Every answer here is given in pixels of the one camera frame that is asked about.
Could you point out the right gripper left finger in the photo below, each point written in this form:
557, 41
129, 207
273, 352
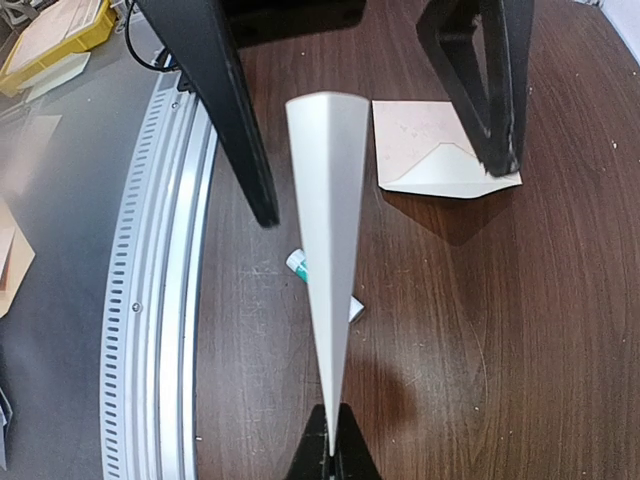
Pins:
311, 459

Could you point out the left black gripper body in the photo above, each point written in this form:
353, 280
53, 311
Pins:
262, 21

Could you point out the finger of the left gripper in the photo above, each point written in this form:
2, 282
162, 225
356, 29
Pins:
480, 52
198, 35

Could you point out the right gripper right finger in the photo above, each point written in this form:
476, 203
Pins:
352, 459

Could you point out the beige envelope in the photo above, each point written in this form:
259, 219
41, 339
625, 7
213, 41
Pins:
421, 148

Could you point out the cream letter paper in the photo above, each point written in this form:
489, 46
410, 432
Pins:
328, 140

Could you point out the yellow plastic bin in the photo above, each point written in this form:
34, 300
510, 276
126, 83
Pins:
64, 28

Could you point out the spare envelopes on desk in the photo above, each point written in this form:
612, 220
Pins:
17, 256

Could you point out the aluminium front rail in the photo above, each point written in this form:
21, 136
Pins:
151, 309

